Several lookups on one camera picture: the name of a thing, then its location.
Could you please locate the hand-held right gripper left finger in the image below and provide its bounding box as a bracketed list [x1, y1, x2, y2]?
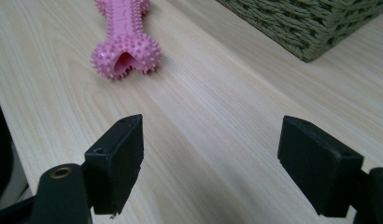
[83, 113, 145, 217]

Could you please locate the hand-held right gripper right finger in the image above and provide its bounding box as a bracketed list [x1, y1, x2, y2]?
[277, 115, 365, 218]

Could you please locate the pink spiky bone toy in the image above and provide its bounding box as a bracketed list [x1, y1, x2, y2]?
[90, 0, 163, 81]

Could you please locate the green woven basket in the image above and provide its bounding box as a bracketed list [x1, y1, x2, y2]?
[215, 0, 383, 63]

